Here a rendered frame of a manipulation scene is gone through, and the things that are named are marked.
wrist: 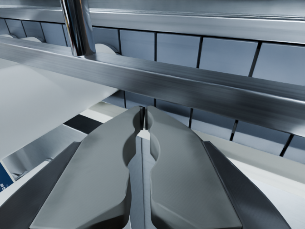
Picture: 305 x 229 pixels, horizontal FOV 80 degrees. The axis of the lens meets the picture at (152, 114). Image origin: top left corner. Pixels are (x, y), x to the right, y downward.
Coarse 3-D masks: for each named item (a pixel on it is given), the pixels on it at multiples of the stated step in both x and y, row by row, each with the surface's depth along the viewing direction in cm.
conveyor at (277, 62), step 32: (0, 32) 27; (32, 32) 23; (64, 32) 20; (96, 32) 18; (128, 32) 16; (160, 32) 18; (192, 64) 15; (224, 64) 14; (256, 64) 12; (288, 64) 12; (128, 96) 20; (192, 128) 18; (224, 128) 16; (256, 128) 15
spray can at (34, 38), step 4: (32, 36) 23; (36, 36) 22; (32, 40) 22; (36, 40) 22; (40, 40) 22; (0, 60) 18; (4, 60) 19; (8, 60) 19; (0, 64) 18; (4, 64) 19; (8, 64) 19; (12, 64) 19
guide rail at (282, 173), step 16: (96, 112) 18; (112, 112) 18; (144, 128) 16; (224, 144) 14; (240, 144) 14; (240, 160) 13; (256, 160) 13; (272, 160) 13; (288, 160) 13; (256, 176) 13; (272, 176) 12; (288, 176) 12; (304, 176) 12; (304, 192) 11
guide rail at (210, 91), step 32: (32, 64) 11; (64, 64) 10; (96, 64) 8; (128, 64) 8; (160, 64) 8; (160, 96) 8; (192, 96) 7; (224, 96) 6; (256, 96) 6; (288, 96) 5; (288, 128) 6
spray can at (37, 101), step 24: (96, 48) 16; (0, 72) 11; (24, 72) 11; (48, 72) 12; (0, 96) 10; (24, 96) 11; (48, 96) 12; (72, 96) 13; (96, 96) 16; (0, 120) 10; (24, 120) 11; (48, 120) 12; (0, 144) 10; (24, 144) 12
